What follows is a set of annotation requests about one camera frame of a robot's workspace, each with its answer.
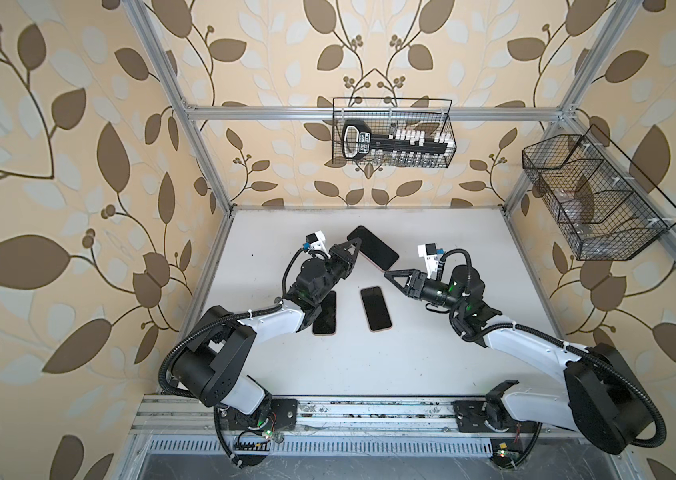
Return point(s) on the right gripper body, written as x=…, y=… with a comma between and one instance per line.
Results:
x=436, y=294

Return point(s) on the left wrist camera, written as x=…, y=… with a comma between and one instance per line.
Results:
x=315, y=242

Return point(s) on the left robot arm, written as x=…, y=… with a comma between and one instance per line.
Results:
x=208, y=363

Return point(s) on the socket set on black rail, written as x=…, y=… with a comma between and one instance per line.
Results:
x=358, y=142

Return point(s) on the phone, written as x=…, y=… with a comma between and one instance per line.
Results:
x=373, y=248
x=326, y=322
x=375, y=308

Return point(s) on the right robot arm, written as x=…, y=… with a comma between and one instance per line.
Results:
x=596, y=393

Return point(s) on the wire basket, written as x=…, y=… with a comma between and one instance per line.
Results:
x=425, y=113
x=606, y=205

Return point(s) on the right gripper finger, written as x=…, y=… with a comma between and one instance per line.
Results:
x=404, y=275
x=408, y=289

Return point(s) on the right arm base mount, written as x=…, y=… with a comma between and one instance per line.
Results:
x=515, y=440

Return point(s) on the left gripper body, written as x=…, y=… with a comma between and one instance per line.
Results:
x=331, y=271

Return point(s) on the back wire basket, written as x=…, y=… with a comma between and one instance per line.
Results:
x=425, y=113

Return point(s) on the right wire basket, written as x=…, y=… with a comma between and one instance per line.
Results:
x=606, y=205

